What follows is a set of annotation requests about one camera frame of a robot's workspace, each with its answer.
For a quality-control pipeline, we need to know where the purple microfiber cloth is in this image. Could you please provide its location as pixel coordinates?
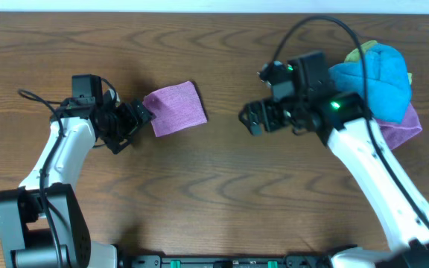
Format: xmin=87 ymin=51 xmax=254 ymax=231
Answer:
xmin=142 ymin=81 xmax=208 ymax=138

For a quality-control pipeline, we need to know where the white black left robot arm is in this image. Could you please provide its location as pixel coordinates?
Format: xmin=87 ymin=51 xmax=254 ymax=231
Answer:
xmin=0 ymin=100 xmax=152 ymax=267

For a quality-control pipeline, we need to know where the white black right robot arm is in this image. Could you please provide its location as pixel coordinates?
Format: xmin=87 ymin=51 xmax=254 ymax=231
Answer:
xmin=239 ymin=93 xmax=429 ymax=267

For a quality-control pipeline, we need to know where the green cloth under blue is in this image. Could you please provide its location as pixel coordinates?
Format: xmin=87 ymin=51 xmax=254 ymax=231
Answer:
xmin=343 ymin=39 xmax=413 ymax=85

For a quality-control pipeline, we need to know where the blue microfiber cloth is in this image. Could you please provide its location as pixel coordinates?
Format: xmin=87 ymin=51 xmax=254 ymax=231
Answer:
xmin=328 ymin=40 xmax=412 ymax=124

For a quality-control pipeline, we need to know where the purple cloth under pile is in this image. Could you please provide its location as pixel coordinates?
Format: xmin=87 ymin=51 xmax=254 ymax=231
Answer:
xmin=376 ymin=103 xmax=422 ymax=150

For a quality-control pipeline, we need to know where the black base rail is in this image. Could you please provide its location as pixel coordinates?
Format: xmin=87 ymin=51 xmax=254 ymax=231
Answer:
xmin=118 ymin=255 xmax=334 ymax=268

